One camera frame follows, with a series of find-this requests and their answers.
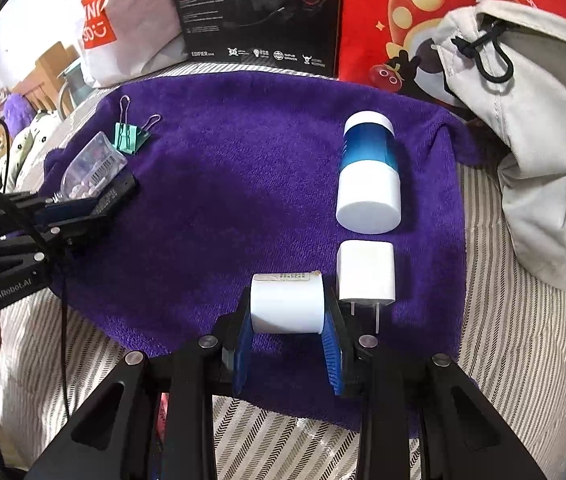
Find white tape roll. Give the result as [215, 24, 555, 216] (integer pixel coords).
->
[249, 271, 324, 334]

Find black rectangular lighter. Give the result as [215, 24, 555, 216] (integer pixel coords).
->
[52, 168, 141, 221]

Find clear bottle with pills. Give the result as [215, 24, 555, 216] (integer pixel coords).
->
[58, 132, 127, 202]

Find white charger plug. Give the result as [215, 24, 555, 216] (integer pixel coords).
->
[336, 240, 397, 335]

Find green binder clip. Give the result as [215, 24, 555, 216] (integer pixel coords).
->
[114, 94, 163, 155]

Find grey green kettle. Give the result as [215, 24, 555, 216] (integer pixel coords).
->
[56, 58, 92, 120]

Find purple towel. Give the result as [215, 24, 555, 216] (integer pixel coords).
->
[42, 70, 482, 432]

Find blue white cylindrical bottle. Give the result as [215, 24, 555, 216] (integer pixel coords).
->
[335, 110, 402, 235]

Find striped bed cover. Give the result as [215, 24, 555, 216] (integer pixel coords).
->
[0, 64, 566, 479]

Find white Miniso shopping bag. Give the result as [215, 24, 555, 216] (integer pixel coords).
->
[79, 0, 187, 89]

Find black headset box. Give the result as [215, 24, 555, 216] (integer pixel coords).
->
[173, 0, 341, 77]

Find red paper shopping bag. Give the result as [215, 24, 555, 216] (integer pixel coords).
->
[338, 0, 566, 119]

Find grey Nike backpack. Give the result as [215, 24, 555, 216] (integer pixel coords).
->
[432, 0, 566, 290]

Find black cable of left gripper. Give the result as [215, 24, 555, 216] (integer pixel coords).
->
[0, 118, 73, 421]

